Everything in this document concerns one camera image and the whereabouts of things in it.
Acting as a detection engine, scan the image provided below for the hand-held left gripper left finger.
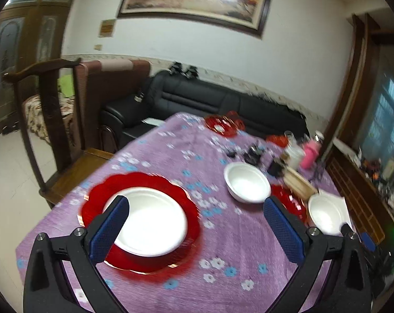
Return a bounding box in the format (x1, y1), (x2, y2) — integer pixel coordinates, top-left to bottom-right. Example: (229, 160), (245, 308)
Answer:
(22, 195), (130, 313)

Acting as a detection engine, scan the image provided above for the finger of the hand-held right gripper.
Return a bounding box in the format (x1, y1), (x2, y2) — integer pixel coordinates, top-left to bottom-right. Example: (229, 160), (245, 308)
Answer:
(340, 222), (377, 252)

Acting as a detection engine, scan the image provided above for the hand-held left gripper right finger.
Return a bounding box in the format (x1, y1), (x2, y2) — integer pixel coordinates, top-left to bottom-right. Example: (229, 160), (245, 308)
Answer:
(263, 196), (372, 313)

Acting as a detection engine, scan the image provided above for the small red plate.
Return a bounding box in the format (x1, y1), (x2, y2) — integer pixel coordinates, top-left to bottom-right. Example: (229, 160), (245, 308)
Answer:
(270, 183), (307, 224)

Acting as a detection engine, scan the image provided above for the large red scalloped plate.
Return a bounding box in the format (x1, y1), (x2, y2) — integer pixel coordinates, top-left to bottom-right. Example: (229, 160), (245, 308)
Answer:
(77, 172), (201, 274)

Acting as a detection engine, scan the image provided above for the white plate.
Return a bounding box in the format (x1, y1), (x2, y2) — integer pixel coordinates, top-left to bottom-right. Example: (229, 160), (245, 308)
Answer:
(101, 186), (188, 257)

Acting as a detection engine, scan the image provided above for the white bowl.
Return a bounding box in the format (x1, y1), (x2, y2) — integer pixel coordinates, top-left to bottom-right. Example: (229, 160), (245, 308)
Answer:
(307, 193), (349, 236)
(223, 162), (272, 203)

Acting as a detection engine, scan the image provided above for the purple floral tablecloth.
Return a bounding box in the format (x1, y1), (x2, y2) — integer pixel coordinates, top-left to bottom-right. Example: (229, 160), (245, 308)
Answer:
(15, 111), (361, 313)

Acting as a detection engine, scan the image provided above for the wooden sideboard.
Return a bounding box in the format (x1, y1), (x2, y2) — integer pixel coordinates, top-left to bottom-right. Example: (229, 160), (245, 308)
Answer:
(326, 137), (394, 245)

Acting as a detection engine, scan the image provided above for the beige plastic bowl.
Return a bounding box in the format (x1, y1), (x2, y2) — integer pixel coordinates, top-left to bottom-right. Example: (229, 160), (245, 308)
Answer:
(283, 166), (319, 200)

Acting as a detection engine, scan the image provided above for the brown motor with wooden cap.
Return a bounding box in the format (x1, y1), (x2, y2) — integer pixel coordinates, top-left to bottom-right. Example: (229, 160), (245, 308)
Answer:
(267, 158), (287, 178)

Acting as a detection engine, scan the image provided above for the white jar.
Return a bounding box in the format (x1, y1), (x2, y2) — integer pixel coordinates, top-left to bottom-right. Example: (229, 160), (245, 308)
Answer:
(284, 143), (307, 169)

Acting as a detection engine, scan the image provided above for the pink covered thermos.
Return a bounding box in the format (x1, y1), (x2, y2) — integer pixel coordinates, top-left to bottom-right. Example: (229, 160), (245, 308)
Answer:
(300, 131), (325, 170)

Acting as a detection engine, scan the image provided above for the black motor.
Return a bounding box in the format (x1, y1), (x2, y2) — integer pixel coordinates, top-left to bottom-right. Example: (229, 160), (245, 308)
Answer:
(246, 147), (263, 165)

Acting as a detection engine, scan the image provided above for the brown armchair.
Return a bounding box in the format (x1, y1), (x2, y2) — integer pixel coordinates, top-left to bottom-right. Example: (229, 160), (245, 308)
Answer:
(74, 59), (151, 154)

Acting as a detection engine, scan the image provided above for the red scalloped dish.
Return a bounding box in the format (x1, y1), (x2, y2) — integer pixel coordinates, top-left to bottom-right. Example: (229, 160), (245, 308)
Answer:
(204, 111), (245, 135)

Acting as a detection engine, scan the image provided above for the patterned blanket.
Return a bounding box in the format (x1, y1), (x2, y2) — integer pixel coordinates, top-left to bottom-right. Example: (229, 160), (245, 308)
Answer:
(22, 93), (77, 144)

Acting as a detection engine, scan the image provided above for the dark wooden chair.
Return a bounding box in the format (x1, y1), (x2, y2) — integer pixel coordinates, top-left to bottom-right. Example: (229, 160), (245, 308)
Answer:
(3, 57), (114, 209)

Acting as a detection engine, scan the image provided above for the green cushion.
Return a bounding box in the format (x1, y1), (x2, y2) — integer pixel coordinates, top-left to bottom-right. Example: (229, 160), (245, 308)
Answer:
(57, 74), (74, 97)

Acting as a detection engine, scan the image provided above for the black leather sofa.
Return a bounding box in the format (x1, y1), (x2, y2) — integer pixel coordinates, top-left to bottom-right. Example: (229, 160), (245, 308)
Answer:
(101, 70), (310, 147)

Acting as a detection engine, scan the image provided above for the wooden glass door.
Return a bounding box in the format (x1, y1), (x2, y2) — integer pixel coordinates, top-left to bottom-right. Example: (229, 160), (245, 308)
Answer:
(0, 0), (82, 137)

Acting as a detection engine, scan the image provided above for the wooden door frame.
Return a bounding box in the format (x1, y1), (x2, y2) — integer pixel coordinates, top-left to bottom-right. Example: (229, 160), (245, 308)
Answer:
(327, 13), (380, 157)

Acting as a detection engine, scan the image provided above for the yellow wall plaque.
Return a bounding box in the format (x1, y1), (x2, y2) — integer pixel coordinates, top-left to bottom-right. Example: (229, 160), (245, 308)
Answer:
(98, 19), (116, 38)

